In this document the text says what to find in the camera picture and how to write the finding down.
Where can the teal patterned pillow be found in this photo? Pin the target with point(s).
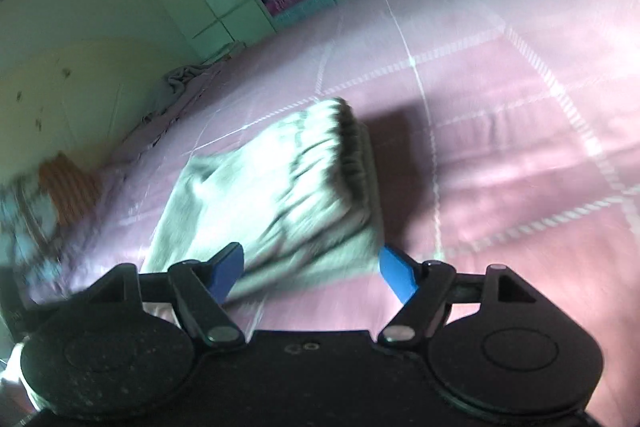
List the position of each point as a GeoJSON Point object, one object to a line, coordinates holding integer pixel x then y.
{"type": "Point", "coordinates": [27, 227]}

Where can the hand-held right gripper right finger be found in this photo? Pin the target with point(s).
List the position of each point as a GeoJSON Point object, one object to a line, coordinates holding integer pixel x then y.
{"type": "Point", "coordinates": [398, 275]}

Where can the grey pants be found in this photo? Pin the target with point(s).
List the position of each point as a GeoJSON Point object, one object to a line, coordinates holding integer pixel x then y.
{"type": "Point", "coordinates": [280, 197]}

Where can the crumpled grey blanket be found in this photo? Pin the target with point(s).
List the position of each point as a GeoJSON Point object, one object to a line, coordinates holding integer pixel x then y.
{"type": "Point", "coordinates": [192, 74]}

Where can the pink plaid bed sheet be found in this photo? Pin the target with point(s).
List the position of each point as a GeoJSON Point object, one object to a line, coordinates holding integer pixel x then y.
{"type": "Point", "coordinates": [500, 157]}

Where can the orange striped pillow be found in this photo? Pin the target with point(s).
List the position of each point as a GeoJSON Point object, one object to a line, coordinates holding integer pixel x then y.
{"type": "Point", "coordinates": [70, 189]}

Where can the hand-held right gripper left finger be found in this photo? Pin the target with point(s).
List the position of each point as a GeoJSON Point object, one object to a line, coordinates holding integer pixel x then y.
{"type": "Point", "coordinates": [225, 272]}

